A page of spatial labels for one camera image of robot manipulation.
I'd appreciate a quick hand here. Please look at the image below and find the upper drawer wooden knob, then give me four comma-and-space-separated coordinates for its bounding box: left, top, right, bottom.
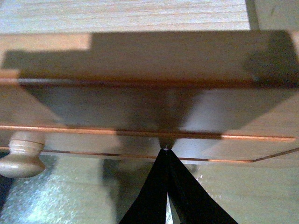
0, 131, 45, 178

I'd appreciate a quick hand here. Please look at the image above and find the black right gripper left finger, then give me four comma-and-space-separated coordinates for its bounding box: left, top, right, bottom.
120, 149, 169, 224

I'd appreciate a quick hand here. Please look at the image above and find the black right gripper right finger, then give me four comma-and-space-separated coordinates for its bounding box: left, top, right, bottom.
167, 150, 237, 224

